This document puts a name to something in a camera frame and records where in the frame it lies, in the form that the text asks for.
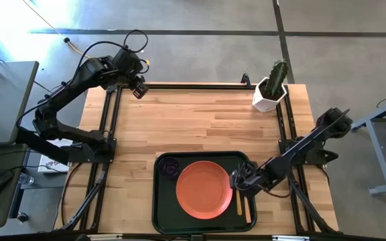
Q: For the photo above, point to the white hexagonal plant pot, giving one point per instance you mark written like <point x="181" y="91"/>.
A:
<point x="263" y="104"/>

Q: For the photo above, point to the yellow spoon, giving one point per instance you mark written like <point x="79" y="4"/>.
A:
<point x="239" y="204"/>

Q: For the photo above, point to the white printed booklet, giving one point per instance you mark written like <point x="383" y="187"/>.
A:
<point x="50" y="165"/>

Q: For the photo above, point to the orange round plate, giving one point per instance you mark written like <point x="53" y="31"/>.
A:
<point x="204" y="190"/>

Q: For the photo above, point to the purple faceted plastic cup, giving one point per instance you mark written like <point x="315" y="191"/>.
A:
<point x="169" y="166"/>

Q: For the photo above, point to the black plastic tray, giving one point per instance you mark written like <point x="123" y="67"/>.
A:
<point x="166" y="207"/>

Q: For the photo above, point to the grey-blue metal table frame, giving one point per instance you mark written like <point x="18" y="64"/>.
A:
<point x="377" y="147"/>

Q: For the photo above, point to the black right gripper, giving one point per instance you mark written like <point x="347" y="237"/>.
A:
<point x="251" y="179"/>

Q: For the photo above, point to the black caster wheel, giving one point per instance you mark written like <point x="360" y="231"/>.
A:
<point x="22" y="217"/>

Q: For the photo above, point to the black aluminium table frame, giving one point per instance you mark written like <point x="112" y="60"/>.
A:
<point x="213" y="86"/>

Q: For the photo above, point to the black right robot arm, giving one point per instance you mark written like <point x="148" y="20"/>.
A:
<point x="297" y="150"/>

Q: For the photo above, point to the clear water bottle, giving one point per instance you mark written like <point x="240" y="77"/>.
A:
<point x="26" y="179"/>

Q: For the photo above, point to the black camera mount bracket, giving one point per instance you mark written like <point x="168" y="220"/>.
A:
<point x="245" y="81"/>

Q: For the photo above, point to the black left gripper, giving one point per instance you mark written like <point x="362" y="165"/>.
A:
<point x="127" y="63"/>

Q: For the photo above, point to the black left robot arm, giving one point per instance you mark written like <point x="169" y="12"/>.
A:
<point x="62" y="93"/>

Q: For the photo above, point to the green cactus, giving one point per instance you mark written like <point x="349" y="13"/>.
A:
<point x="276" y="78"/>

